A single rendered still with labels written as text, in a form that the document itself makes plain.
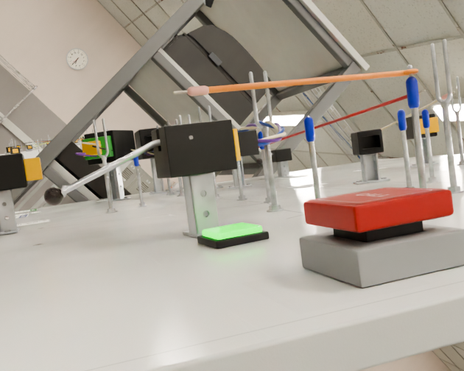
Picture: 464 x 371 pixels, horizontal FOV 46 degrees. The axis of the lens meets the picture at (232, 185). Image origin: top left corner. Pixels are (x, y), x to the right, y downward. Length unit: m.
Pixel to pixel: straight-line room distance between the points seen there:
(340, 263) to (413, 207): 0.04
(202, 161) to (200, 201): 0.03
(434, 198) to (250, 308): 0.09
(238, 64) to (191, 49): 0.14
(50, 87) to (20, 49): 0.61
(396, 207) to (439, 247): 0.03
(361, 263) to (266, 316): 0.05
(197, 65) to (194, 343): 1.38
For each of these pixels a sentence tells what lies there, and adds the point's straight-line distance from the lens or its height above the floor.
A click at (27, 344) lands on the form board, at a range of 0.23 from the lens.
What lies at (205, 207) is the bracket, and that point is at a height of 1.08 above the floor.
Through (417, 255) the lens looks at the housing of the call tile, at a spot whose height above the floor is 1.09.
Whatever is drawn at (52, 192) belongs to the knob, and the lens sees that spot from 0.42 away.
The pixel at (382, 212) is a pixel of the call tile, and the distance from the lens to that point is 0.24.
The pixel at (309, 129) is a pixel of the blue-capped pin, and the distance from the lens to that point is 0.48.
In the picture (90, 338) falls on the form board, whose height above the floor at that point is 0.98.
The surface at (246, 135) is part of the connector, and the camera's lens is 0.45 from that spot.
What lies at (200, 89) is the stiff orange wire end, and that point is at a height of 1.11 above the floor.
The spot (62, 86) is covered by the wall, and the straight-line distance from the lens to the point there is 8.02.
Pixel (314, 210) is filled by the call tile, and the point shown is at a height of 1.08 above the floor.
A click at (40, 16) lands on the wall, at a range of 8.11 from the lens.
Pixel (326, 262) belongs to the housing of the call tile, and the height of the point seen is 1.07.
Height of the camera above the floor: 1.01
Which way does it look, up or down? 12 degrees up
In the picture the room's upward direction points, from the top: 40 degrees clockwise
